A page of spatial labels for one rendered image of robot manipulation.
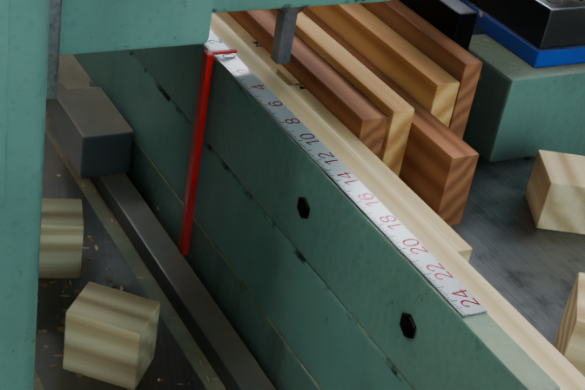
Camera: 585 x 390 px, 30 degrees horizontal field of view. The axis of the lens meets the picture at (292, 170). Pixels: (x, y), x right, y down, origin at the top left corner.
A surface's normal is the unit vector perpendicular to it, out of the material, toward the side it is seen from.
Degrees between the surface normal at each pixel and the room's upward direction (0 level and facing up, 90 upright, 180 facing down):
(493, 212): 0
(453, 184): 90
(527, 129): 90
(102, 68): 90
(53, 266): 90
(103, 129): 0
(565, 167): 0
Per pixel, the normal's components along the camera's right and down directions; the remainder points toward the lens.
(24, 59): 0.47, 0.51
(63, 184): 0.15, -0.85
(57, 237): 0.21, 0.53
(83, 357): -0.25, 0.46
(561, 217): 0.00, 0.51
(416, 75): -0.87, 0.13
